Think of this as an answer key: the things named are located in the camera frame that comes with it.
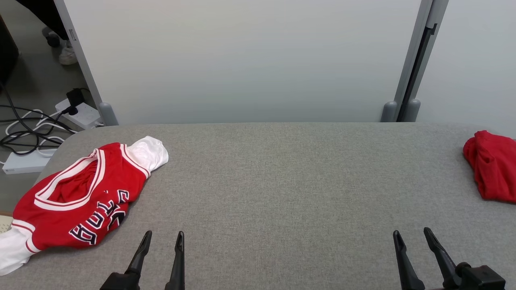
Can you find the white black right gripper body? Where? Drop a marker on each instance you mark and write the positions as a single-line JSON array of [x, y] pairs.
[[481, 280]]

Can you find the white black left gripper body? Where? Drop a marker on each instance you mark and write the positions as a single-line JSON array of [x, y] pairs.
[[121, 282]]

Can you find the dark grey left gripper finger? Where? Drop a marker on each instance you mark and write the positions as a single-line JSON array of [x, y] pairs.
[[178, 270], [139, 257]]

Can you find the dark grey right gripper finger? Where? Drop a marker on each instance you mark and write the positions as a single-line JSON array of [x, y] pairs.
[[407, 270], [443, 257]]

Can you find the red white Bulls jersey shirt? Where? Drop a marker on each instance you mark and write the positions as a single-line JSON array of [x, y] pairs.
[[64, 217]]

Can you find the red shorts with white stripe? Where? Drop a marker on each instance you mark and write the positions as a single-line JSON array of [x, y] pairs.
[[494, 169]]

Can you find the grey partition foot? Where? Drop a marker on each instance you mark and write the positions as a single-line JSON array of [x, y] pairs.
[[389, 112], [108, 114], [412, 110]]

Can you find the white flat box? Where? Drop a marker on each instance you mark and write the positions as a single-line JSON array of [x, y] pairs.
[[26, 163]]

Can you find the white power strip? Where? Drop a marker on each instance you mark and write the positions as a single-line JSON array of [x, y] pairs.
[[82, 114]]

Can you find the black power adapter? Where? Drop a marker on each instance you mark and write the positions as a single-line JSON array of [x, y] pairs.
[[75, 98]]

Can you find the narrow white partition panel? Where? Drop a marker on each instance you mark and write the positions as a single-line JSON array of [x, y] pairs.
[[475, 60]]

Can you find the white sneaker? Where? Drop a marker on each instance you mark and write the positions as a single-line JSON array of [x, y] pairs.
[[68, 54]]

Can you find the wide white partition panel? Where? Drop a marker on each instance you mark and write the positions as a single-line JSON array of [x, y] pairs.
[[250, 60]]

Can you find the dark trouser leg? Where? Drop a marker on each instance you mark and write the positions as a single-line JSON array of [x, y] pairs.
[[44, 14]]

